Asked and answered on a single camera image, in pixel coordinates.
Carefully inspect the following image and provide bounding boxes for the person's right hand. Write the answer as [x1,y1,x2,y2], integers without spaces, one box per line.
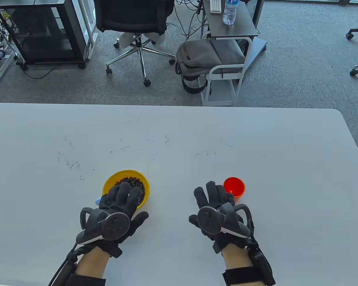
[189,181,254,254]

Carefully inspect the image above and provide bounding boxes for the person's left hand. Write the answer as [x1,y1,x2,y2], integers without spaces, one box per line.
[75,182,149,258]

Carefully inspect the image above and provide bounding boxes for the large pile of coffee beans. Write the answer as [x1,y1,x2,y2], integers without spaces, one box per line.
[114,177,146,206]

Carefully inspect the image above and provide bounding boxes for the orange plastic cup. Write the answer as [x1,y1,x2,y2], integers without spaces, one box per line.
[223,177,246,198]

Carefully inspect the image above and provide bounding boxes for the person's left forearm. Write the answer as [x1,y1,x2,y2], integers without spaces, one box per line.
[75,246,111,279]

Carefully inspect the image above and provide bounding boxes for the black right forearm box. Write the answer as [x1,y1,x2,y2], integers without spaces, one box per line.
[250,243,276,286]

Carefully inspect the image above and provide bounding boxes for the black left forearm box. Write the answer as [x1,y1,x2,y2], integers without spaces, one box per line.
[48,244,78,286]

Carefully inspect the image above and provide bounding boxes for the person's right forearm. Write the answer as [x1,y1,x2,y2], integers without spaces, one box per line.
[222,243,255,271]

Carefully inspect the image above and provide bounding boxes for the yellow plastic bowl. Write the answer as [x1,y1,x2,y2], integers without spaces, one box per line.
[102,170,150,210]

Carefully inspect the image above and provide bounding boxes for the black right hand controller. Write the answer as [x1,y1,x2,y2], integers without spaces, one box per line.
[197,203,254,239]

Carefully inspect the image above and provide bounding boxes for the black hand controller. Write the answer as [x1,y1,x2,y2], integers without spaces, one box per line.
[197,203,254,239]
[75,207,131,245]

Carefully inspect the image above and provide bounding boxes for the black left hand controller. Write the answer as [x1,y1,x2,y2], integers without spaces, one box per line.
[75,207,131,245]

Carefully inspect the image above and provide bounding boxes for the grey backpack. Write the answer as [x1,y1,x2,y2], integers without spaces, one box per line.
[175,39,246,94]

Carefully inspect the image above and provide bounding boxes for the beige slipper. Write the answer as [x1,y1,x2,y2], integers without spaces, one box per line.
[118,32,138,49]
[145,32,166,45]

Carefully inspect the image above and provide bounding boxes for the white metal rack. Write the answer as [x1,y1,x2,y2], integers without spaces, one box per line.
[72,0,99,60]

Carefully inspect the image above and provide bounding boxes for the dark top side table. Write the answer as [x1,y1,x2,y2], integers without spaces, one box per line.
[200,0,259,107]

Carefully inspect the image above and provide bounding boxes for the black wheeled cabinet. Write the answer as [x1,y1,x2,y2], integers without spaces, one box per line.
[0,0,88,70]

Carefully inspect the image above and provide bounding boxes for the black office chair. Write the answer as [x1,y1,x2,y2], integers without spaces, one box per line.
[94,0,176,87]

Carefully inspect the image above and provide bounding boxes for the clear plastic water bottle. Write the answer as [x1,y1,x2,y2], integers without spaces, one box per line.
[222,0,237,25]

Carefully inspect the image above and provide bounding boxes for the black desk panel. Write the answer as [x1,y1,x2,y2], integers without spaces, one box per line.
[246,0,265,29]

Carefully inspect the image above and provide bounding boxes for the black right wrist strap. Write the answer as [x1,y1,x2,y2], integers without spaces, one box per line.
[222,267,260,286]

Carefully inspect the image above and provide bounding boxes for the black wrist strap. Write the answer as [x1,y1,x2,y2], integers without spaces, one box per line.
[222,267,260,286]
[64,273,106,286]

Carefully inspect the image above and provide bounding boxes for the black left wrist strap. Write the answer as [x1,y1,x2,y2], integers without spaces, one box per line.
[64,273,106,286]

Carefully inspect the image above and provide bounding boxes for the black cabinet power cable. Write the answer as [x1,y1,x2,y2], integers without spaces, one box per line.
[16,61,60,80]

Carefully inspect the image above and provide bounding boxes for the black floor cables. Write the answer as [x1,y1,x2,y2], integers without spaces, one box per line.
[175,0,208,39]

